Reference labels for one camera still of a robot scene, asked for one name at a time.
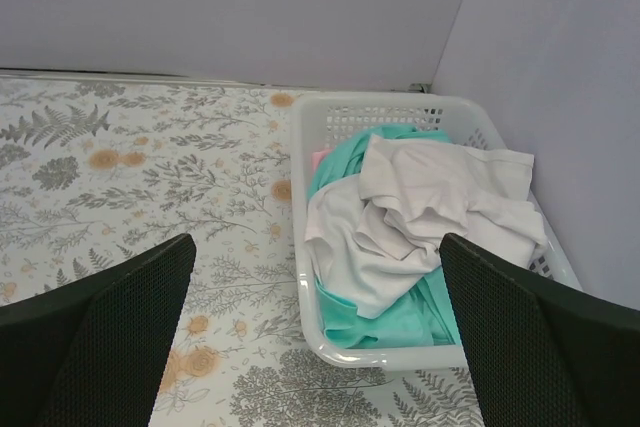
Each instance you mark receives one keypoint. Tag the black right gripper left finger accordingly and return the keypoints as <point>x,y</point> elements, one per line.
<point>93,352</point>

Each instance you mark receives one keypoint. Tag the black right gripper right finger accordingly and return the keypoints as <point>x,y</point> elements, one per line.
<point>541,353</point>

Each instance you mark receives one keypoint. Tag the white t shirt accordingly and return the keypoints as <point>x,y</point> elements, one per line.
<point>416,191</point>

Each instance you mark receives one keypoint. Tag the teal t shirt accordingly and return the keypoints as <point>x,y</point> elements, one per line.
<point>422,316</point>

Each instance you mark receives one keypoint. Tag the floral patterned table mat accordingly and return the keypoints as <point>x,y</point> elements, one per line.
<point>94,173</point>

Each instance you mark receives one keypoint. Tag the pink garment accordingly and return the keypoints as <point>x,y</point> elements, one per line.
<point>318,157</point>

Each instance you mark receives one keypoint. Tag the white plastic laundry basket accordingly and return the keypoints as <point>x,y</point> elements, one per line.
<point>325,120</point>

